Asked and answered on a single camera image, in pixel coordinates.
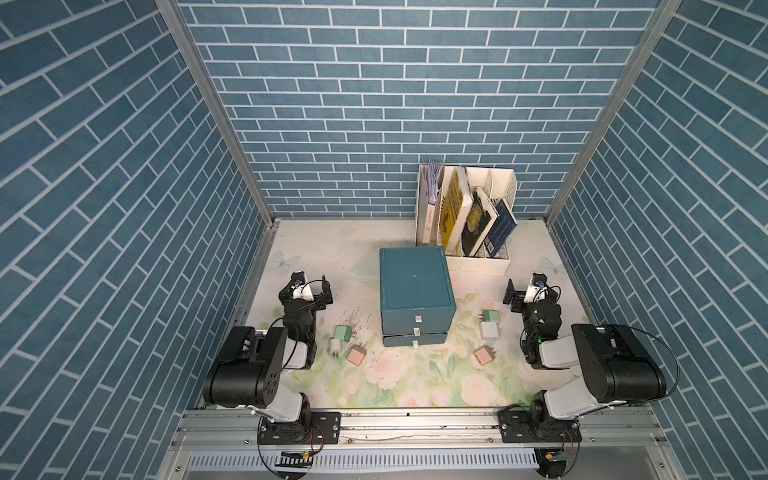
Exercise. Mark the clear plastic document sleeves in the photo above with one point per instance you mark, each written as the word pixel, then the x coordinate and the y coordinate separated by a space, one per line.
pixel 431 176

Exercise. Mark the teal drawer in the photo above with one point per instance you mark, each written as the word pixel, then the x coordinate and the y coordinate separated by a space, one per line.
pixel 414 341
pixel 408 325

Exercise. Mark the black moon book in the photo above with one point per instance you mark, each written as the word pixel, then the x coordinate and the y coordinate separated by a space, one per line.
pixel 479 221

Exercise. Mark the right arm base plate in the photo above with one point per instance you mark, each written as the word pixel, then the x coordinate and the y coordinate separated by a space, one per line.
pixel 538 426

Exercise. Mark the teal drawer cabinet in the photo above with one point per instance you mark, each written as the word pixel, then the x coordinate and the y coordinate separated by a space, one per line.
pixel 415 281

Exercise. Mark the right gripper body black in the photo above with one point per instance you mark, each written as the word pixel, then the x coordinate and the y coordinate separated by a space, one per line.
pixel 527 303

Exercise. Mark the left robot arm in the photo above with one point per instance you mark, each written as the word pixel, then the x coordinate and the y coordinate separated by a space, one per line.
pixel 246 372

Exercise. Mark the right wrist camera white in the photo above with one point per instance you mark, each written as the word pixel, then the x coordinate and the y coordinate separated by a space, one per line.
pixel 537 285

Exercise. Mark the pink plug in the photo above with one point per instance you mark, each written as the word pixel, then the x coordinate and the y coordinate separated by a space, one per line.
pixel 484 355
pixel 356 355

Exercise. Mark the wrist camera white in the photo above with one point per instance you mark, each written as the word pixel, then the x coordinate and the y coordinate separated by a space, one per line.
pixel 302 291
pixel 537 285

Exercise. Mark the white file organizer rack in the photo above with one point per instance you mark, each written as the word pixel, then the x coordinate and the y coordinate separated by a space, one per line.
pixel 498 184

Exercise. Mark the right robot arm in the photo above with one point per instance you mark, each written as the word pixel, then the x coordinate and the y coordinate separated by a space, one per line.
pixel 615 367

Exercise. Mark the white square plug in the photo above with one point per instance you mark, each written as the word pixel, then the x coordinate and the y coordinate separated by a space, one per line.
pixel 489 331

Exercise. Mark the beige closure file folder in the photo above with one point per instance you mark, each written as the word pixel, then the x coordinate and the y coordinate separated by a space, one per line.
pixel 427 217

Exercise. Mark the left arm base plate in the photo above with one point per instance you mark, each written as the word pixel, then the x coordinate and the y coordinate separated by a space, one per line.
pixel 316 427

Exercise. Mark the dark blue book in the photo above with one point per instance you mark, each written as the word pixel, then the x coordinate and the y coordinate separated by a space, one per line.
pixel 503 226

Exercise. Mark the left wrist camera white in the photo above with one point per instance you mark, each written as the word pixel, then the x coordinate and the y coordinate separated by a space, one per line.
pixel 302 291

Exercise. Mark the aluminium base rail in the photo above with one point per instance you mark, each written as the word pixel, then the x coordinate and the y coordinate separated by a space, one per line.
pixel 423 443

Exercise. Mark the yellow book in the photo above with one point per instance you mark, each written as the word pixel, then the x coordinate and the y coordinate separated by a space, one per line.
pixel 456 201

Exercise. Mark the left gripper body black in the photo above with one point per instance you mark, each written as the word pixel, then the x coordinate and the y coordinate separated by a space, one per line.
pixel 306 300

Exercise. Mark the green plug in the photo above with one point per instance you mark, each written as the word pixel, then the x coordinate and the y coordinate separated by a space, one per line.
pixel 343 333
pixel 489 315

